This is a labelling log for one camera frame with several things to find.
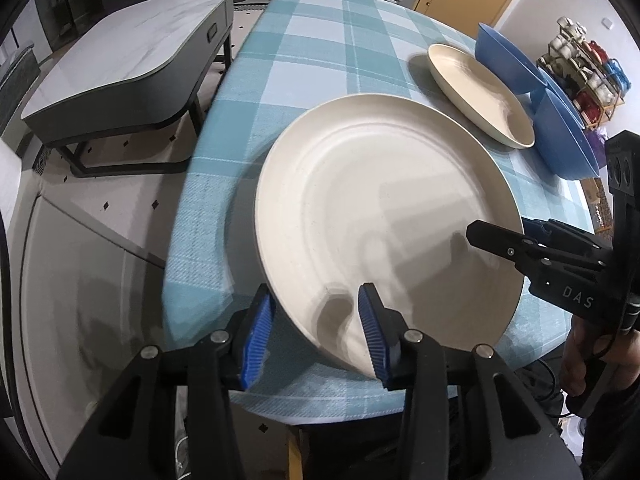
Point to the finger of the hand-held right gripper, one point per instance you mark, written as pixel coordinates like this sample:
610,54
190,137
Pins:
495,240
565,232

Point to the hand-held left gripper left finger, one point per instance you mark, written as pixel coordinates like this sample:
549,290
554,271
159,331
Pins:
257,340

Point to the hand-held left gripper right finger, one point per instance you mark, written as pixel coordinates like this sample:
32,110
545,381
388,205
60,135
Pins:
372,335

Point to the blue bowl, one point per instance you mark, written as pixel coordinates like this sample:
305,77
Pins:
500,55
565,145

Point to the large cream plate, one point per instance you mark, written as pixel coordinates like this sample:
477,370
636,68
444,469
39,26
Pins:
375,200

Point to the person's right hand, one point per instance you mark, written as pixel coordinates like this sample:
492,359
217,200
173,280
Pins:
575,355

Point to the purple bag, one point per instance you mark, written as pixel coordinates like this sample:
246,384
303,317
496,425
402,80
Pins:
595,140

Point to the wooden shoe rack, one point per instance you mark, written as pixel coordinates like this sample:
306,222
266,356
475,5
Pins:
585,85

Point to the small cream plate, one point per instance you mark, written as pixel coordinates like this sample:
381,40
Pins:
475,90

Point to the grey marble coffee table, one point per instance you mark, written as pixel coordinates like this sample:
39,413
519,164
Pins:
125,60

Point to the grey quilted chair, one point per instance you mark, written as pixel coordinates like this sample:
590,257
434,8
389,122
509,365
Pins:
20,67

